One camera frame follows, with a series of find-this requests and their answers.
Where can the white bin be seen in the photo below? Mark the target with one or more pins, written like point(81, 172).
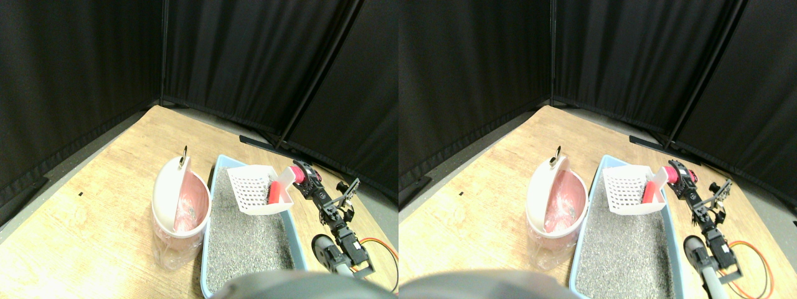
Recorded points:
point(168, 193)
point(542, 193)

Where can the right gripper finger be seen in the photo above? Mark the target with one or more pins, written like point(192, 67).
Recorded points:
point(677, 166)
point(302, 164)

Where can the blue litter tray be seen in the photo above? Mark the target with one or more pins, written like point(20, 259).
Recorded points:
point(249, 243)
point(622, 249)

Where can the black curtain stand foot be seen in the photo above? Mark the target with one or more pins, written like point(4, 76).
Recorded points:
point(650, 143)
point(261, 143)

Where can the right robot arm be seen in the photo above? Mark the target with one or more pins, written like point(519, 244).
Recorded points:
point(348, 246)
point(719, 249)

